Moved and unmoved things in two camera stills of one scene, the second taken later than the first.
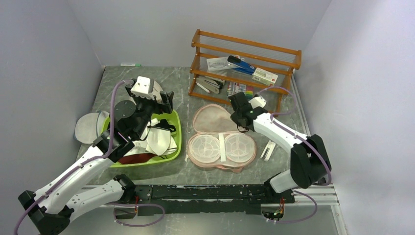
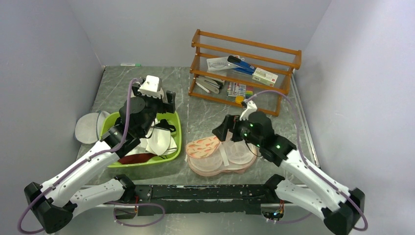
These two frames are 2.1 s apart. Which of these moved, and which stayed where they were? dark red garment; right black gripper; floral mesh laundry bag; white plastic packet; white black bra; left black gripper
Moved: right black gripper; floral mesh laundry bag
Stayed: dark red garment; white black bra; white plastic packet; left black gripper
